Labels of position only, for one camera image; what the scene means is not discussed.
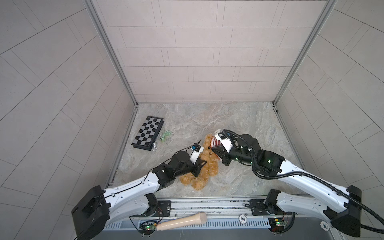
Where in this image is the green circuit board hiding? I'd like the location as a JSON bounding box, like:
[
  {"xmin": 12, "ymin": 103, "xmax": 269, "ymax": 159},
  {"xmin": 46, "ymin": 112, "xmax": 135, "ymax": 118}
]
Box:
[
  {"xmin": 139, "ymin": 221, "xmax": 157, "ymax": 236},
  {"xmin": 268, "ymin": 218, "xmax": 287, "ymax": 233}
]

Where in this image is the knitted american flag sweater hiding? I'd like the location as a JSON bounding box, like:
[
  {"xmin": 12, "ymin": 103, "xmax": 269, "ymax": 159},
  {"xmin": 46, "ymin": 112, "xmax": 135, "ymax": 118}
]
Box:
[{"xmin": 210, "ymin": 136, "xmax": 222, "ymax": 148}]

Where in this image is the left green circuit board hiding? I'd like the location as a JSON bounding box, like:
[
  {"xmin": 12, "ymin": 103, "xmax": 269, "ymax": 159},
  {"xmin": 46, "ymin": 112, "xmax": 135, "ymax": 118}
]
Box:
[{"xmin": 139, "ymin": 221, "xmax": 157, "ymax": 236}]

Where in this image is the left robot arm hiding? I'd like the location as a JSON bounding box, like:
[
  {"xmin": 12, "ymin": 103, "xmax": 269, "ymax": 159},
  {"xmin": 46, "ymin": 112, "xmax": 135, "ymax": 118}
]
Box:
[{"xmin": 71, "ymin": 151, "xmax": 207, "ymax": 240}]

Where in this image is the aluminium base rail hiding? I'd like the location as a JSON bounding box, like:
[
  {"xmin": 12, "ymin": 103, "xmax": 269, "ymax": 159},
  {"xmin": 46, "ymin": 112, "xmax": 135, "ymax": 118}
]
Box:
[{"xmin": 105, "ymin": 194, "xmax": 330, "ymax": 235}]

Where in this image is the right green circuit board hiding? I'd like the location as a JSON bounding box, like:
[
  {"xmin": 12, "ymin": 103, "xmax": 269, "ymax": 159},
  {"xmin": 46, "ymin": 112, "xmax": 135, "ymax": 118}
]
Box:
[{"xmin": 268, "ymin": 218, "xmax": 287, "ymax": 233}]

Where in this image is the folded black white chessboard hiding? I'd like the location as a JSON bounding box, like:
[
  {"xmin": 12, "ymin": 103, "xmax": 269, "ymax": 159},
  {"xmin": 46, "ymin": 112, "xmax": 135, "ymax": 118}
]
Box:
[{"xmin": 132, "ymin": 116, "xmax": 164, "ymax": 151}]

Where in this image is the black left camera cable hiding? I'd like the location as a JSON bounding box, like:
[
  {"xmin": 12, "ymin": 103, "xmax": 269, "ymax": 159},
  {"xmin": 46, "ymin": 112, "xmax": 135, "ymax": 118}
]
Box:
[{"xmin": 143, "ymin": 139, "xmax": 202, "ymax": 181}]

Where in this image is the tan plush teddy bear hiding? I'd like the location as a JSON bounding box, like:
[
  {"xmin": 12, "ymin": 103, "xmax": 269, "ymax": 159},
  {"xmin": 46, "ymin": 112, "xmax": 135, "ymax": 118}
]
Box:
[{"xmin": 179, "ymin": 134, "xmax": 221, "ymax": 192}]

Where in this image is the beige cylindrical handle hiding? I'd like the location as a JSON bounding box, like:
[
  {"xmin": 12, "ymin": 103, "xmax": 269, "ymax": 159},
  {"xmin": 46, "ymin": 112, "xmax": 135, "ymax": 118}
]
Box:
[{"xmin": 156, "ymin": 213, "xmax": 207, "ymax": 231}]

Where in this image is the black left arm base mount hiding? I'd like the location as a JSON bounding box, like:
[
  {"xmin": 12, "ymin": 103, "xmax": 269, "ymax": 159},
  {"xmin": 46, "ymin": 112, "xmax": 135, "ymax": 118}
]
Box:
[{"xmin": 134, "ymin": 194, "xmax": 172, "ymax": 218}]

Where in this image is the black corrugated right cable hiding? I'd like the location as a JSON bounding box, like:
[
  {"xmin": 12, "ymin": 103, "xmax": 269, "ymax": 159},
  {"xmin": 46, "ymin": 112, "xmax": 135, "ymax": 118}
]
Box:
[{"xmin": 221, "ymin": 128, "xmax": 384, "ymax": 234}]

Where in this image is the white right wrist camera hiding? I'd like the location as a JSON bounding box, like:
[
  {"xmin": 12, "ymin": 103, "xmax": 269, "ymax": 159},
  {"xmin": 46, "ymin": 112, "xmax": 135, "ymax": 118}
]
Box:
[{"xmin": 214, "ymin": 129, "xmax": 234, "ymax": 152}]

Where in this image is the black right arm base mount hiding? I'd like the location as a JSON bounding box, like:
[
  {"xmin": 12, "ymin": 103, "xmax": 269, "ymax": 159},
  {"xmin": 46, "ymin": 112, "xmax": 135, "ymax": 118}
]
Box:
[{"xmin": 245, "ymin": 190, "xmax": 286, "ymax": 216}]

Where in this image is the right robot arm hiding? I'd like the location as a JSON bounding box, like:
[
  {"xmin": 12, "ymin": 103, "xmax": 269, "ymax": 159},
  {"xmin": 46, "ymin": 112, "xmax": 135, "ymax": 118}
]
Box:
[{"xmin": 212, "ymin": 130, "xmax": 362, "ymax": 238}]

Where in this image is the clear bag of green bricks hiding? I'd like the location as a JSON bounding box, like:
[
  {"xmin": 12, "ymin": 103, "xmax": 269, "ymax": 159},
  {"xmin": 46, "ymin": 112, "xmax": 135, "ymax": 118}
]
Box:
[{"xmin": 160, "ymin": 130, "xmax": 173, "ymax": 143}]

